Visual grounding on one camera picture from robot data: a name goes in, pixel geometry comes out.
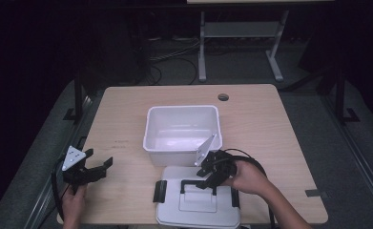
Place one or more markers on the grey metal table frame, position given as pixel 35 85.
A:
pixel 238 30

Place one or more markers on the black metal stand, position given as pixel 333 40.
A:
pixel 341 95
pixel 78 95

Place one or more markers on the person's left hand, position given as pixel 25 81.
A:
pixel 73 202

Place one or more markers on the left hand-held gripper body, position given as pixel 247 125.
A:
pixel 79 174

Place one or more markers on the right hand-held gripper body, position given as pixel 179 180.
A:
pixel 222 167

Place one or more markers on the metal floor rail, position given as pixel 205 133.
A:
pixel 60 165
pixel 356 152

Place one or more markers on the white plastic storage box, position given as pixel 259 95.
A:
pixel 181 127

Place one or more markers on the grey tape strip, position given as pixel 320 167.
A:
pixel 314 193

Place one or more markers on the person's right hand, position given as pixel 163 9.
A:
pixel 247 179

